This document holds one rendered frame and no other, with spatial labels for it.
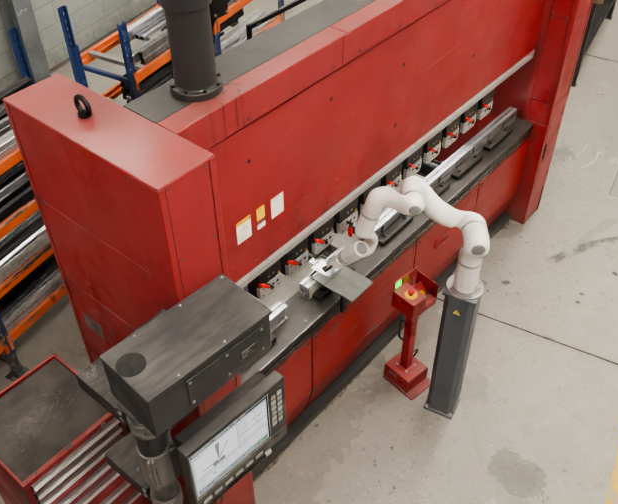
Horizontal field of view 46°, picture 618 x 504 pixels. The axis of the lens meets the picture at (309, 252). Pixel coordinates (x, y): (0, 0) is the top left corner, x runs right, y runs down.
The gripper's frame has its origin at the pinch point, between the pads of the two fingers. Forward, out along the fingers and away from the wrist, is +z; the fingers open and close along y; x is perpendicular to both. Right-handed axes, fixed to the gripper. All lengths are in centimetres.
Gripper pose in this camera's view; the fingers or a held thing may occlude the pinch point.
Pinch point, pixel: (328, 265)
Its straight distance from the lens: 382.8
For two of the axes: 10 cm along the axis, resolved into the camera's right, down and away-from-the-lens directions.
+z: -4.8, 2.8, 8.3
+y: -6.4, 5.2, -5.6
